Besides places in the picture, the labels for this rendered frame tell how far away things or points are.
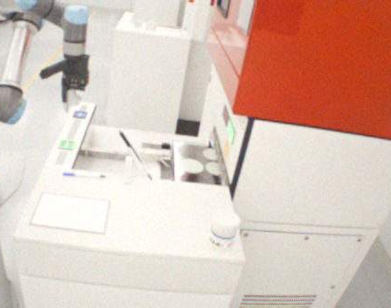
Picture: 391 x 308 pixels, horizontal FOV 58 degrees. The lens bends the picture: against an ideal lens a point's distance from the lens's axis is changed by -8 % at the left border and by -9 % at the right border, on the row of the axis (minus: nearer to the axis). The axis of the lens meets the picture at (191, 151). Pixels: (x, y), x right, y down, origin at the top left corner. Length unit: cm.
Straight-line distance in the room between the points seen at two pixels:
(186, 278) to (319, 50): 76
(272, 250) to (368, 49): 84
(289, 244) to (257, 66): 74
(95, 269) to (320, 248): 93
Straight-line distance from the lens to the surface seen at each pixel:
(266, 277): 167
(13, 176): 152
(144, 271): 106
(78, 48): 125
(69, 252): 104
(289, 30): 114
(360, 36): 123
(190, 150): 160
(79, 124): 159
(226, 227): 99
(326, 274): 177
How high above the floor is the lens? 168
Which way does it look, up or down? 29 degrees down
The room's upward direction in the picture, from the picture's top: 11 degrees clockwise
